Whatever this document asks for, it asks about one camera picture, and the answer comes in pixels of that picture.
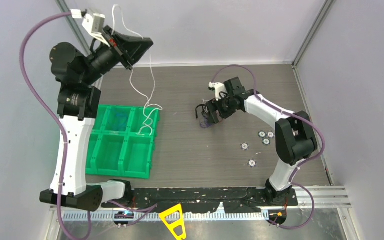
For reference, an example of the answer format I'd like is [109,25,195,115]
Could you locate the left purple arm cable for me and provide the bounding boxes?
[19,11,160,240]

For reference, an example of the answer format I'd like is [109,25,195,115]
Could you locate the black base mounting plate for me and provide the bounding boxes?
[114,186,298,214]

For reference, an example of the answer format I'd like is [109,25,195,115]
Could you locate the grey poker chip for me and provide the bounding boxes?
[258,130,267,139]

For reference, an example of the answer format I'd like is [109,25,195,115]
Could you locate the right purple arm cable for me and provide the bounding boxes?
[210,64,326,231]

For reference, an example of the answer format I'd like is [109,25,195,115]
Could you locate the blue white poker chip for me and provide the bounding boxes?
[240,142,249,151]

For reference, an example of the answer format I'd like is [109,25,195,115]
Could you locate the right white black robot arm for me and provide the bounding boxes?
[204,77,318,205]

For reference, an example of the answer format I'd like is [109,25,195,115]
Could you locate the blue thin wire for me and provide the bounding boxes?
[112,111,130,131]

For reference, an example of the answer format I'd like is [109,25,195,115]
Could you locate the dark green poker chip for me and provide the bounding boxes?
[261,138,271,146]

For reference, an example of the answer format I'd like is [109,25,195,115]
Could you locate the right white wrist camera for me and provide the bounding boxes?
[208,82,227,101]

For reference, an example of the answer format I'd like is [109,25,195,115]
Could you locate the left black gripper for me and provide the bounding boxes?
[82,25,153,85]

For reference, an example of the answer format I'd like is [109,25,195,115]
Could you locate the multicolour cable bundle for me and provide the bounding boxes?
[195,98,219,130]

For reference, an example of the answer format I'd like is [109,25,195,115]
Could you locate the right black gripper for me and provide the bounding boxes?
[206,93,236,125]

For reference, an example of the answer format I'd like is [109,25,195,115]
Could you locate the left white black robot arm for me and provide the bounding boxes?
[39,26,154,212]

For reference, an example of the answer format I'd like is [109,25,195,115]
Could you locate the white slotted cable duct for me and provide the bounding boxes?
[62,210,269,222]

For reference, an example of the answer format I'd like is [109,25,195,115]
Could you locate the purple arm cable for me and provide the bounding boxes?
[19,11,160,240]
[210,64,326,231]

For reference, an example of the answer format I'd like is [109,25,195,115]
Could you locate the white thin wire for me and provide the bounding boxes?
[111,3,164,137]

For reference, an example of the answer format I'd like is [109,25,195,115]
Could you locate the green six-compartment tray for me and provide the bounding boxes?
[85,104,160,179]

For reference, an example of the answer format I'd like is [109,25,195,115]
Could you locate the yellow triangular plastic piece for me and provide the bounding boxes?
[159,203,187,240]

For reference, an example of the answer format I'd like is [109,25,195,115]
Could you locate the blue poker chip near front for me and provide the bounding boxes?
[248,159,257,168]

